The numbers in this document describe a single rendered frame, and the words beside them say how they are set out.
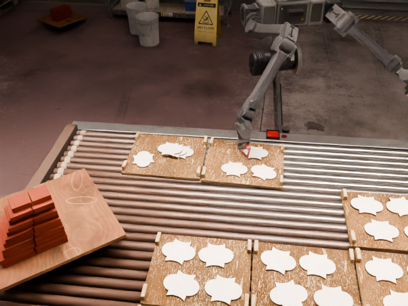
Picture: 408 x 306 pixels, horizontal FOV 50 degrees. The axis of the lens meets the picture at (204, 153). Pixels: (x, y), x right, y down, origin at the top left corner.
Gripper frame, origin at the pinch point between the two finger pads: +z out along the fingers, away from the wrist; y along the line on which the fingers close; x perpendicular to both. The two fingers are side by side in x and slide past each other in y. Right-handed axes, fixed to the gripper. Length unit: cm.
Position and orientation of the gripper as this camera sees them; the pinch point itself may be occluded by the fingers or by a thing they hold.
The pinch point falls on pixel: (247, 150)
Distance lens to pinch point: 238.4
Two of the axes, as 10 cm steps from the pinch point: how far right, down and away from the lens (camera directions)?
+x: -9.6, 1.5, 2.3
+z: 2.6, 7.7, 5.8
